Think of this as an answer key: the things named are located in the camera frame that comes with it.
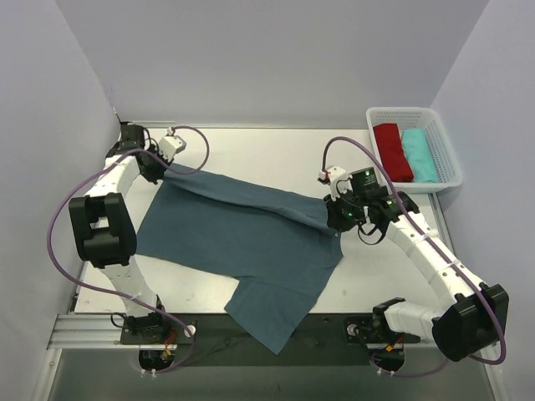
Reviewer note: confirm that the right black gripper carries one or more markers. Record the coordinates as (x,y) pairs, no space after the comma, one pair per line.
(337,216)

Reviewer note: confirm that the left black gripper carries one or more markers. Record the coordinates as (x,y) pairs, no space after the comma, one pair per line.
(155,170)

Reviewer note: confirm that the blue-grey t shirt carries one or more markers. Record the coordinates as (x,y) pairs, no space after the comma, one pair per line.
(276,243)

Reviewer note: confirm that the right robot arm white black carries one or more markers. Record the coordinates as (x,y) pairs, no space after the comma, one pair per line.
(472,316)

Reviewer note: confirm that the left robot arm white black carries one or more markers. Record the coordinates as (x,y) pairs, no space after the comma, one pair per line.
(105,235)

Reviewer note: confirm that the red rolled t shirt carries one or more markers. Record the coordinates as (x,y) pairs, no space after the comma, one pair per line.
(388,140)

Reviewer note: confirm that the teal rolled t shirt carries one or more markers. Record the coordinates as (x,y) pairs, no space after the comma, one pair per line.
(418,154)

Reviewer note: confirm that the white plastic basket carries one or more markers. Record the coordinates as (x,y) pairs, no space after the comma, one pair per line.
(442,153)

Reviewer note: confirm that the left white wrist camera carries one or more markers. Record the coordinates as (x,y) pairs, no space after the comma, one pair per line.
(170,145)

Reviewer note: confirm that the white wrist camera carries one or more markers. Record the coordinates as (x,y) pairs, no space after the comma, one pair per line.
(337,179)
(170,145)

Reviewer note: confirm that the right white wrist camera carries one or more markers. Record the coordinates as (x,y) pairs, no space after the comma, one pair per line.
(337,179)

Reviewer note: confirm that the aluminium rail frame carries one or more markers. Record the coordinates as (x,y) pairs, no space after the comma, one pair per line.
(97,328)

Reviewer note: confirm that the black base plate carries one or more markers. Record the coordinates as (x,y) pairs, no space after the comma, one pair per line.
(216,340)

